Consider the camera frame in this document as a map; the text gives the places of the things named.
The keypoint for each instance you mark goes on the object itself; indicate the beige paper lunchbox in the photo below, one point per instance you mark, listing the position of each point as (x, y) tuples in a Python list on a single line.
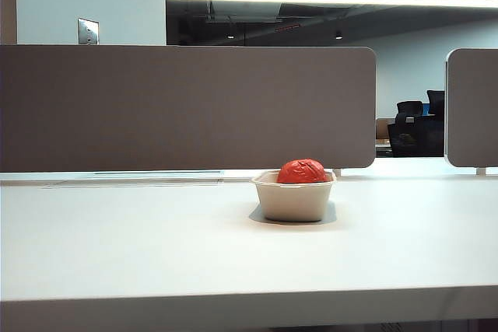
[(293, 201)]

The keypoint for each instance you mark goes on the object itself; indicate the black office chair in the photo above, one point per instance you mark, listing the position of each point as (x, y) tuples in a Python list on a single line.
[(416, 135), (409, 108), (435, 102)]

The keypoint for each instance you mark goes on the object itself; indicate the wide brown desk divider panel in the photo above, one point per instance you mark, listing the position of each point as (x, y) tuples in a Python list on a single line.
[(186, 108)]

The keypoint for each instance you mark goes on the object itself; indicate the metal wall switch plate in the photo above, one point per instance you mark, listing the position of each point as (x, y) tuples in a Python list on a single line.
[(88, 31)]

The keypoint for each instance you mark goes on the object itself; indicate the white divider support foot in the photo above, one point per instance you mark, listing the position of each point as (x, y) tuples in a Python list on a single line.
[(337, 172), (481, 171)]

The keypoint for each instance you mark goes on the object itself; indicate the red ball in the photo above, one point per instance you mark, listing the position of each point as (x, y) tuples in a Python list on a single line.
[(301, 171)]

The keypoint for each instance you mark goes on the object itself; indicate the narrow brown desk divider panel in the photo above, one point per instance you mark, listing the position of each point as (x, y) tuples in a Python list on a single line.
[(472, 108)]

